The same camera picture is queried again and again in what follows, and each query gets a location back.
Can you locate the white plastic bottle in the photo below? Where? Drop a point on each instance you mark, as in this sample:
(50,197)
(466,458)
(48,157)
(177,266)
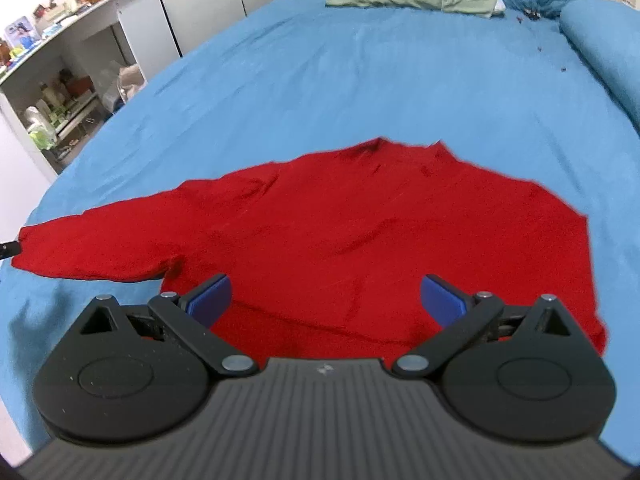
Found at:
(36,119)

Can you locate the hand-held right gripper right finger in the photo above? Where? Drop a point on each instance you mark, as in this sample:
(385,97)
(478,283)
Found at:
(441,301)

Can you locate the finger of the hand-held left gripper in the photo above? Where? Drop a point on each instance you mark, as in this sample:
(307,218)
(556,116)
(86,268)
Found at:
(10,248)

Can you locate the printed picture card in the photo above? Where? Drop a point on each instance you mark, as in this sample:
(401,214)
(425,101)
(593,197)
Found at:
(21,34)

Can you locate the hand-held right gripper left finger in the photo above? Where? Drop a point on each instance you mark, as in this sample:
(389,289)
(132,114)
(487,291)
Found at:
(212,301)

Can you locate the red sweater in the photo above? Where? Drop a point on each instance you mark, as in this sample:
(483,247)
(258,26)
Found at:
(350,220)

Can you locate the grey curved shelf unit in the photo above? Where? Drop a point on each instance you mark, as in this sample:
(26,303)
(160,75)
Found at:
(140,15)

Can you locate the clear plastic bag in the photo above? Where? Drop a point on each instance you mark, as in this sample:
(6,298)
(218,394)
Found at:
(131,80)

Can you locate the blue bed sheet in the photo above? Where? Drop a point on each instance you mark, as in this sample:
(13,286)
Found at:
(325,85)

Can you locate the blue rolled quilt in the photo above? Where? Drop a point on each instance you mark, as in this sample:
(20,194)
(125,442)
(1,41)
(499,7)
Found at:
(610,45)

